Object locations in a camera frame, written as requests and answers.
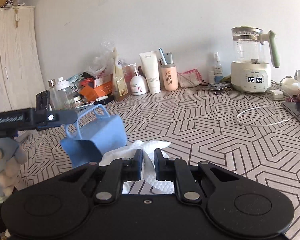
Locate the blue plastic pitcher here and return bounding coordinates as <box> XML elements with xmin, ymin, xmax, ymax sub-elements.
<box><xmin>61</xmin><ymin>104</ymin><xmax>127</xmax><ymax>168</ymax></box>

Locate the white charger adapter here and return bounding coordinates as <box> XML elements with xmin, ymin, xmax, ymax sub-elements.
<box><xmin>269</xmin><ymin>89</ymin><xmax>284</xmax><ymax>100</ymax></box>

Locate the pink-edged white cloth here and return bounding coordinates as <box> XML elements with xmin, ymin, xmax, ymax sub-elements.
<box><xmin>177</xmin><ymin>69</ymin><xmax>203</xmax><ymax>88</ymax></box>

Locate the white flat gadget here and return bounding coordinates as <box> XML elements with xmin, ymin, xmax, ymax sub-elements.
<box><xmin>75</xmin><ymin>101</ymin><xmax>95</xmax><ymax>109</ymax></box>

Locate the white paper towel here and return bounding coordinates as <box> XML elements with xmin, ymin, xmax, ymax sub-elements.
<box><xmin>99</xmin><ymin>140</ymin><xmax>176</xmax><ymax>195</ymax></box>

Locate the white cream tube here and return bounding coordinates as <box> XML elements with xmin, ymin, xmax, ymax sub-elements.
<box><xmin>139</xmin><ymin>51</ymin><xmax>161</xmax><ymax>94</ymax></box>

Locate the pink clear bottle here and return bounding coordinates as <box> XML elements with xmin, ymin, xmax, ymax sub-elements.
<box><xmin>121</xmin><ymin>59</ymin><xmax>133</xmax><ymax>83</ymax></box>

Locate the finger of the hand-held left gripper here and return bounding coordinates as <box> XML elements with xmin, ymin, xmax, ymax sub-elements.
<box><xmin>36</xmin><ymin>109</ymin><xmax>78</xmax><ymax>131</ymax></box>

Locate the silver flat smartphone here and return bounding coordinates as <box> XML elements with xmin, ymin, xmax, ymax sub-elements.
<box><xmin>207</xmin><ymin>82</ymin><xmax>231</xmax><ymax>90</ymax></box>

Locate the cream electric glass kettle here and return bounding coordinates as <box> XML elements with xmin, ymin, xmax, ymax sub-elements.
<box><xmin>230</xmin><ymin>26</ymin><xmax>280</xmax><ymax>94</ymax></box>

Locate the clear spray bottle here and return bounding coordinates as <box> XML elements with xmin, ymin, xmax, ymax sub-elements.
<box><xmin>213</xmin><ymin>52</ymin><xmax>223</xmax><ymax>83</ymax></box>

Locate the white round device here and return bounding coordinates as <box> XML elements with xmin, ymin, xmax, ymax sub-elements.
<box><xmin>280</xmin><ymin>77</ymin><xmax>300</xmax><ymax>96</ymax></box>

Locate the peach toothbrush cup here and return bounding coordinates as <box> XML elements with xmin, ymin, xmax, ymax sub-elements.
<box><xmin>161</xmin><ymin>63</ymin><xmax>179</xmax><ymax>92</ymax></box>

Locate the orange cardboard box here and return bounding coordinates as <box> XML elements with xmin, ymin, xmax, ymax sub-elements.
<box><xmin>79</xmin><ymin>74</ymin><xmax>113</xmax><ymax>100</ymax></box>

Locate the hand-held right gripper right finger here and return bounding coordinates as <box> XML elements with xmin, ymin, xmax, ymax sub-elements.
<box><xmin>154</xmin><ymin>149</ymin><xmax>240</xmax><ymax>203</ymax></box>

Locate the white pump lotion bottle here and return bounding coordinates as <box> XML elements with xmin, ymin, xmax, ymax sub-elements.
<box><xmin>129</xmin><ymin>63</ymin><xmax>148</xmax><ymax>96</ymax></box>

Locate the geometric patterned tablecloth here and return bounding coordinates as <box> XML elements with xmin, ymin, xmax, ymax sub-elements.
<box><xmin>15</xmin><ymin>85</ymin><xmax>300</xmax><ymax>240</ymax></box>

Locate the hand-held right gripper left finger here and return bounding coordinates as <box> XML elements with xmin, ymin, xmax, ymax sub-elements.
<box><xmin>57</xmin><ymin>149</ymin><xmax>143</xmax><ymax>204</ymax></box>

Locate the ribbed glass bottle white lid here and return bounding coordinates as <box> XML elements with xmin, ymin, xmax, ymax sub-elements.
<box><xmin>55</xmin><ymin>77</ymin><xmax>77</xmax><ymax>110</ymax></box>

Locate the black case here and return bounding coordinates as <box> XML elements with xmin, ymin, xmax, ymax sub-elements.
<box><xmin>100</xmin><ymin>95</ymin><xmax>115</xmax><ymax>105</ymax></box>

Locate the clear bottle rose-gold cap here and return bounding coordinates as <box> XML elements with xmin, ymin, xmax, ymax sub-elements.
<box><xmin>48</xmin><ymin>79</ymin><xmax>59</xmax><ymax>110</ymax></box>

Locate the clear plastic bag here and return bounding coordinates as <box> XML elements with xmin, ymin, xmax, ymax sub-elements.
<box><xmin>86</xmin><ymin>41</ymin><xmax>115</xmax><ymax>80</ymax></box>

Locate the white and blue toothbrush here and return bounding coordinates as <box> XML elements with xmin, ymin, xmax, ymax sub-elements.
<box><xmin>158</xmin><ymin>48</ymin><xmax>168</xmax><ymax>65</ymax></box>

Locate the dark grey laptop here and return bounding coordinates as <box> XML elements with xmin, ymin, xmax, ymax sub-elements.
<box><xmin>281</xmin><ymin>101</ymin><xmax>300</xmax><ymax>132</ymax></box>

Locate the person's left hand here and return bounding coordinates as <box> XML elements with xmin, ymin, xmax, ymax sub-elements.
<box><xmin>0</xmin><ymin>137</ymin><xmax>28</xmax><ymax>198</ymax></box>

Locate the black upright smartphone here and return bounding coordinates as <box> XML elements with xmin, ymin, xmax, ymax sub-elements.
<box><xmin>36</xmin><ymin>90</ymin><xmax>50</xmax><ymax>117</ymax></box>

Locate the white charging cable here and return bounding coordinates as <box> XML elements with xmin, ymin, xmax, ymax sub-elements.
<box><xmin>236</xmin><ymin>106</ymin><xmax>294</xmax><ymax>127</ymax></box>

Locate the light wooden wardrobe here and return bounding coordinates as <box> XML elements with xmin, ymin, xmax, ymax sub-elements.
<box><xmin>0</xmin><ymin>5</ymin><xmax>45</xmax><ymax>120</ymax></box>

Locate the beige snack pouch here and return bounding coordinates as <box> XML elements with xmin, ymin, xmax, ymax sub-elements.
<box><xmin>112</xmin><ymin>47</ymin><xmax>129</xmax><ymax>102</ymax></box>

